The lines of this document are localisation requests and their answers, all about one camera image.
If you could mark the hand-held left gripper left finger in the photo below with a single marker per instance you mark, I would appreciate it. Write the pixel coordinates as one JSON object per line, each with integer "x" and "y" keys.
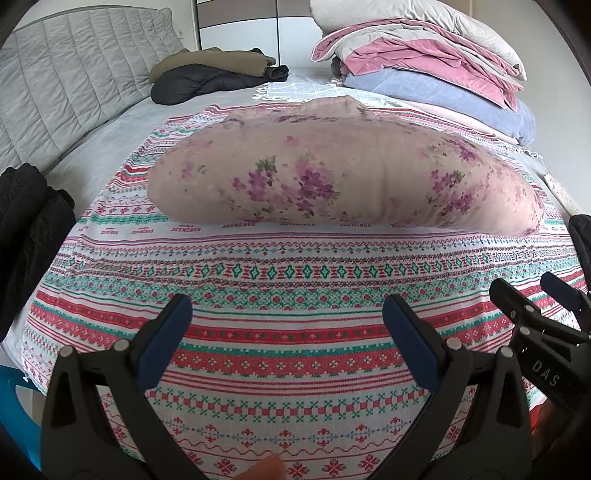
{"x": 164, "y": 341}

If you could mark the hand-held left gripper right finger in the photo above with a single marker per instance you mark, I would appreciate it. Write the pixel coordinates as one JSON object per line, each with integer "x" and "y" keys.
{"x": 411, "y": 341}

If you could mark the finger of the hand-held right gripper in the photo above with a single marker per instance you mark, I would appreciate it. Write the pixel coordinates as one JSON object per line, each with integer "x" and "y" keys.
{"x": 561, "y": 288}
{"x": 521, "y": 309}

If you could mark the pink floral padded coat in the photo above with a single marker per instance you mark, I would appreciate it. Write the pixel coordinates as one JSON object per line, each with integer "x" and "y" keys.
{"x": 332, "y": 180}

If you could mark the person's right hand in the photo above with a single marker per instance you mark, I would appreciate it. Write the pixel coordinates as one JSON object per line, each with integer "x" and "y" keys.
{"x": 545, "y": 420}

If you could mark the person's left hand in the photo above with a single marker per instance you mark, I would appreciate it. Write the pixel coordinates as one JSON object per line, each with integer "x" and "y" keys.
{"x": 265, "y": 470}

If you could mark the dark cloth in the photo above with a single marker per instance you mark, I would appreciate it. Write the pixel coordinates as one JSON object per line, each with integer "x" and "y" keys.
{"x": 581, "y": 235}

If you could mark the red green patterned blanket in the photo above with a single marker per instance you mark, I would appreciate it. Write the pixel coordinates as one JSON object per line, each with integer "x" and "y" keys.
{"x": 286, "y": 286}

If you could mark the blue plastic stool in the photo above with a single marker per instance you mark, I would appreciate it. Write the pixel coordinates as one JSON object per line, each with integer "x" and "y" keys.
{"x": 16, "y": 397}

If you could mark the black garment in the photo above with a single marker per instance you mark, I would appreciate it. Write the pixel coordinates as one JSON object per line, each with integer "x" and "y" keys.
{"x": 27, "y": 235}

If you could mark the pale pink blanket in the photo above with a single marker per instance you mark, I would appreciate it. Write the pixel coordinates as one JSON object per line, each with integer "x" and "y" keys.
{"x": 480, "y": 127}

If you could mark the blue blanket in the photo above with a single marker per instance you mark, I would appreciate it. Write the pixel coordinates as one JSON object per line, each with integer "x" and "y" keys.
{"x": 438, "y": 99}

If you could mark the black puffer jacket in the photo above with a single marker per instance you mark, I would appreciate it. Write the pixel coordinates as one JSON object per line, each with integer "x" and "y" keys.
{"x": 194, "y": 85}

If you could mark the pink velvet blanket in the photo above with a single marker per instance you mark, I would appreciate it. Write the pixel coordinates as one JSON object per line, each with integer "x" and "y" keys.
{"x": 406, "y": 60}

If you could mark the white fringed cloth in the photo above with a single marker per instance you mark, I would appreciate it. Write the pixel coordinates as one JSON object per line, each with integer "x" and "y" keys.
{"x": 295, "y": 90}

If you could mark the grey quilted headboard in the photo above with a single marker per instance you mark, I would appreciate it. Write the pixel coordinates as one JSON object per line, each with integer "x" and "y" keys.
{"x": 69, "y": 78}

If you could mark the olive jacket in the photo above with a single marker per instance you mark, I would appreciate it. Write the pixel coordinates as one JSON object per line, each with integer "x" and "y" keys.
{"x": 217, "y": 62}

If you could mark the white wardrobe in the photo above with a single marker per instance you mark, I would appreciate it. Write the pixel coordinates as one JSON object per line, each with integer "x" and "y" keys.
{"x": 258, "y": 27}

